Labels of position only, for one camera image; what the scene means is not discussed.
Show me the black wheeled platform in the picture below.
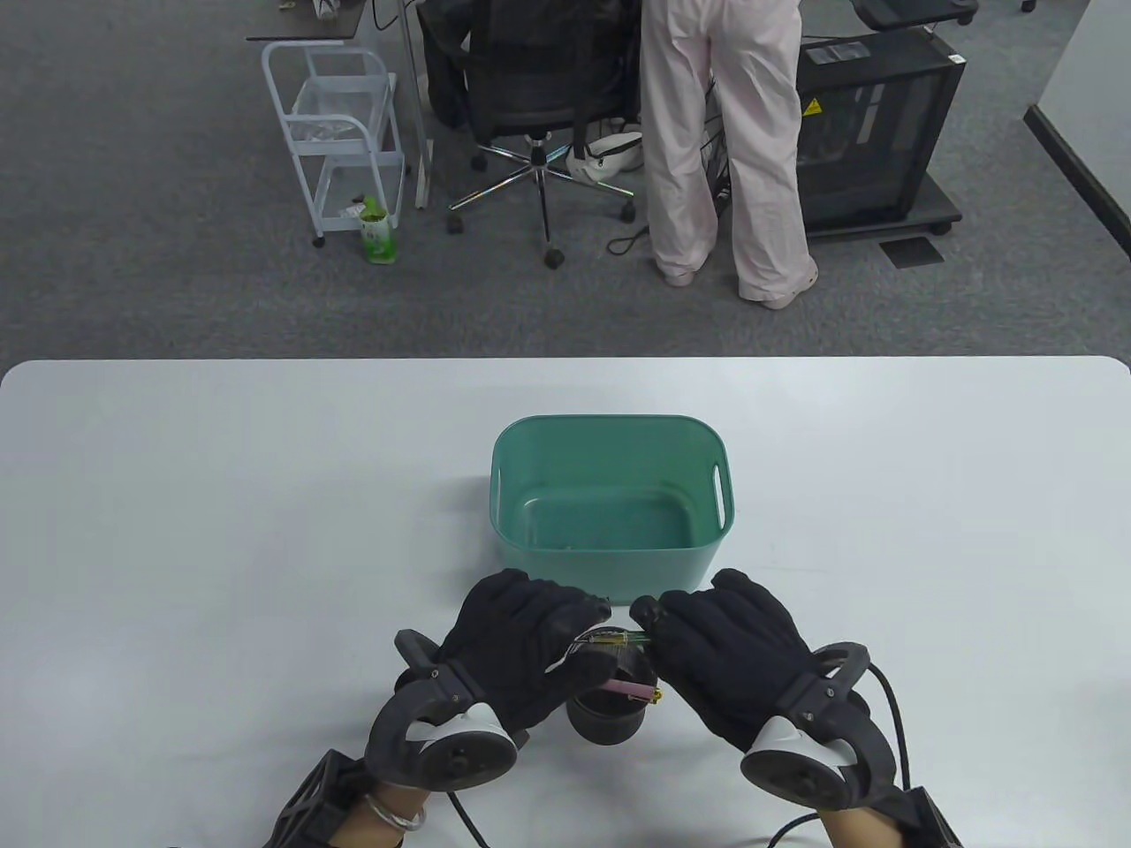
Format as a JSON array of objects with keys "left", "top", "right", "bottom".
[{"left": 800, "top": 168, "right": 964, "bottom": 244}]

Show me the person's left forearm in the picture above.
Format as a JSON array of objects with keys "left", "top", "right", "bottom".
[{"left": 336, "top": 782, "right": 429, "bottom": 848}]

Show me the black computer cabinet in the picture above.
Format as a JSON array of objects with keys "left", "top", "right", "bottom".
[{"left": 795, "top": 28, "right": 968, "bottom": 232}]

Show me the black white hand tracker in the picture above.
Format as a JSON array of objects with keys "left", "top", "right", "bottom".
[
  {"left": 364, "top": 629, "right": 520, "bottom": 790},
  {"left": 739, "top": 642, "right": 895, "bottom": 811}
]

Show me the silver bracelet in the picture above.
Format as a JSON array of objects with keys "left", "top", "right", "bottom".
[{"left": 364, "top": 792, "right": 427, "bottom": 831}]

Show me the green plastic bin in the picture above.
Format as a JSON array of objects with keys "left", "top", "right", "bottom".
[{"left": 490, "top": 414, "right": 735, "bottom": 609}]

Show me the black mesh pen holder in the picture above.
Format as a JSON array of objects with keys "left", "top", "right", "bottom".
[{"left": 565, "top": 645, "right": 661, "bottom": 746}]

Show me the white bag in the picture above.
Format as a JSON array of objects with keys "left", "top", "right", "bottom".
[{"left": 565, "top": 131, "right": 644, "bottom": 182}]

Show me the bundle of black floor cables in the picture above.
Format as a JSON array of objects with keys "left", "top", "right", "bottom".
[{"left": 606, "top": 79, "right": 736, "bottom": 257}]

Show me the person's left hand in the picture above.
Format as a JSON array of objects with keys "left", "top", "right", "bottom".
[{"left": 433, "top": 568, "right": 614, "bottom": 736}]

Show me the white rolling cart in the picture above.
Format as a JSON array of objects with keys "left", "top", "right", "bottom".
[{"left": 261, "top": 42, "right": 409, "bottom": 248}]

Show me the green drink bottle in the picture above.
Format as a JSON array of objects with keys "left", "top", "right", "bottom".
[{"left": 359, "top": 198, "right": 399, "bottom": 264}]

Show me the black mesh office chair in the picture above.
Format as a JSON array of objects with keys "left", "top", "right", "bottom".
[{"left": 415, "top": 0, "right": 644, "bottom": 269}]

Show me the white desk leg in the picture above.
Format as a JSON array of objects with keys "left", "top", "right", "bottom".
[{"left": 399, "top": 0, "right": 436, "bottom": 210}]

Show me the black chair base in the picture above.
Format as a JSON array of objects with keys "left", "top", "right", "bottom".
[{"left": 850, "top": 0, "right": 980, "bottom": 32}]

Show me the person's right forearm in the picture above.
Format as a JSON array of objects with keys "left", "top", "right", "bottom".
[{"left": 813, "top": 799, "right": 911, "bottom": 848}]

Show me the black floor outlet cover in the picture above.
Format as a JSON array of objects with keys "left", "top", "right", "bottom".
[{"left": 880, "top": 237, "right": 945, "bottom": 269}]

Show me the person's right hand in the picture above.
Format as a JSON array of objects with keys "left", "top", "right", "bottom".
[{"left": 629, "top": 568, "right": 820, "bottom": 754}]

